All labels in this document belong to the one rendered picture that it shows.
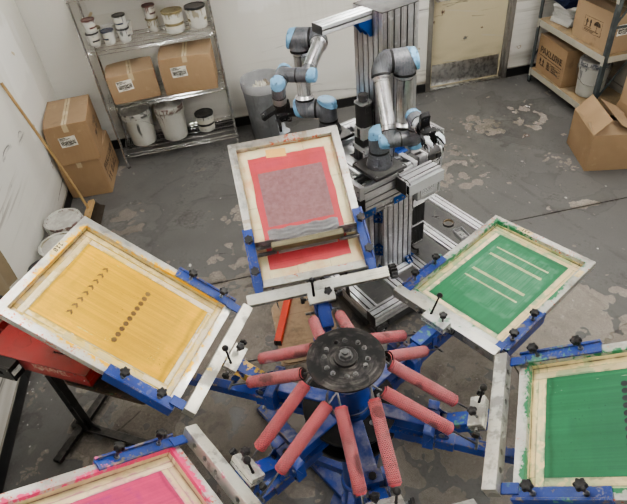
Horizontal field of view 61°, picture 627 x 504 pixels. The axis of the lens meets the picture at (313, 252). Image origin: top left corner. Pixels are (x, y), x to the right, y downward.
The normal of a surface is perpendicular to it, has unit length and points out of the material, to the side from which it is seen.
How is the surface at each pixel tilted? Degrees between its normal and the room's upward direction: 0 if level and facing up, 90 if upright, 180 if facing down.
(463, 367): 0
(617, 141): 90
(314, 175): 32
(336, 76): 90
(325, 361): 0
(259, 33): 90
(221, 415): 0
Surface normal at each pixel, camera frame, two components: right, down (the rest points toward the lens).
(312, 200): 0.03, -0.29
